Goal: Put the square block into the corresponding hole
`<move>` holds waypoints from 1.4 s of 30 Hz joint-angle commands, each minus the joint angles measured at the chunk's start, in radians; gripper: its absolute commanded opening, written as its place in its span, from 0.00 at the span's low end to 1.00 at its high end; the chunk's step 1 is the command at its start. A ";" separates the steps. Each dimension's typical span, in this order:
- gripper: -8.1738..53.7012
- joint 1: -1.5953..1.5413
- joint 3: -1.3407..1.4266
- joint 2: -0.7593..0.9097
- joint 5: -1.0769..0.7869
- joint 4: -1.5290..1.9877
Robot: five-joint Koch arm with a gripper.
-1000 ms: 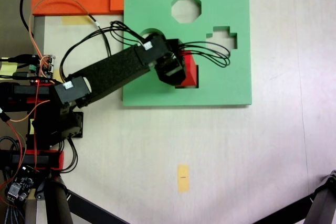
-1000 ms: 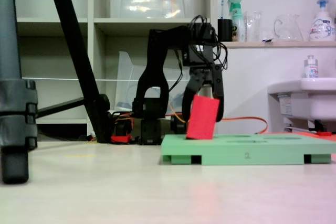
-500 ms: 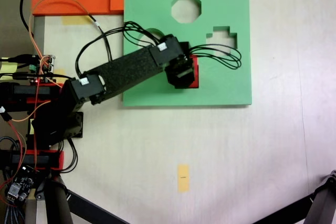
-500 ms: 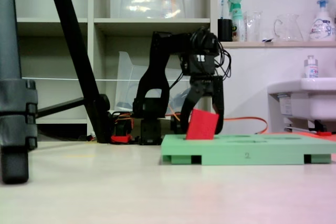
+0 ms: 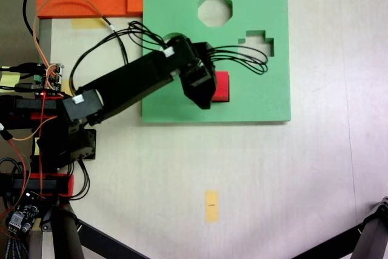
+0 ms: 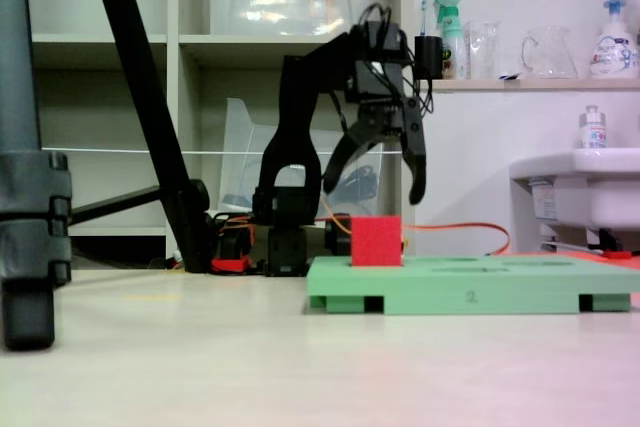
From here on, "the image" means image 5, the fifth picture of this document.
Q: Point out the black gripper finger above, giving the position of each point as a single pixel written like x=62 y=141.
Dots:
x=201 y=95

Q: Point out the red square block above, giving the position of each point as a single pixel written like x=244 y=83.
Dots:
x=222 y=86

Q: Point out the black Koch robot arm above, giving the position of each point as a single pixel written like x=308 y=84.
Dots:
x=133 y=80

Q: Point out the green shape sorter board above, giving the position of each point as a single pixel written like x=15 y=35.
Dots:
x=257 y=98

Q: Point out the yellow tape marker with line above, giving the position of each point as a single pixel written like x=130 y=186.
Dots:
x=211 y=207

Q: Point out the wide yellow tape strip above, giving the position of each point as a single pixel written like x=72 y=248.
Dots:
x=86 y=23

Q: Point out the motor controller circuit board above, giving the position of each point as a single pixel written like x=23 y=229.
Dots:
x=53 y=78

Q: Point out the black tripod strut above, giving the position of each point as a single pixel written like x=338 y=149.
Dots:
x=330 y=245
x=109 y=242

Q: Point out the yellow sticky note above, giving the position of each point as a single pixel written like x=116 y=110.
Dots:
x=6 y=78

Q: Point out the black tripod leg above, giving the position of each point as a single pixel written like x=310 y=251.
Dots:
x=374 y=231
x=65 y=234

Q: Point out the small power converter board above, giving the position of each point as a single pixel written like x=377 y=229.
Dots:
x=22 y=213

